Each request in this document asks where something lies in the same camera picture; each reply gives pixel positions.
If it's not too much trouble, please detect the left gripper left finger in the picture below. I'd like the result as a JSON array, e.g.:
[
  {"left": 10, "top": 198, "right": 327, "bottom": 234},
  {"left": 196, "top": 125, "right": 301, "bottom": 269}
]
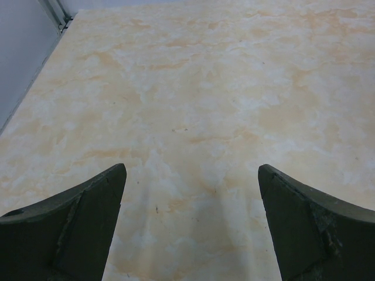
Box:
[{"left": 1, "top": 163, "right": 127, "bottom": 280}]

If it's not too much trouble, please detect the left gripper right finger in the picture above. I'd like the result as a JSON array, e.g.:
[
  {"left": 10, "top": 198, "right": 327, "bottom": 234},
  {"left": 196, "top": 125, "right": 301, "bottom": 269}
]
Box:
[{"left": 258, "top": 165, "right": 374, "bottom": 280}]

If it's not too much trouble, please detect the aluminium frame post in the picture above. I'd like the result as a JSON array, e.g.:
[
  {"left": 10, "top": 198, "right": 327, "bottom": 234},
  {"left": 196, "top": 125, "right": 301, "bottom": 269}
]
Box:
[{"left": 44, "top": 0, "right": 75, "bottom": 34}]

